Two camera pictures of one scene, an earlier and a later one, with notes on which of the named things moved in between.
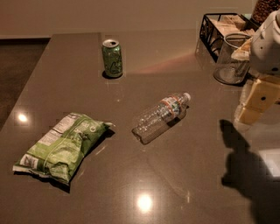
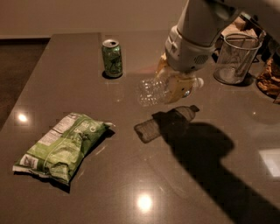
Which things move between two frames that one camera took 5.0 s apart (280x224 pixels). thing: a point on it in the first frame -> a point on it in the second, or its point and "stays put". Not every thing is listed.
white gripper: (266, 52) -> (185, 57)
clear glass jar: (234, 61) stays put
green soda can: (112, 57) stays put
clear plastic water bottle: (169, 111) -> (152, 91)
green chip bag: (59, 147) stays put
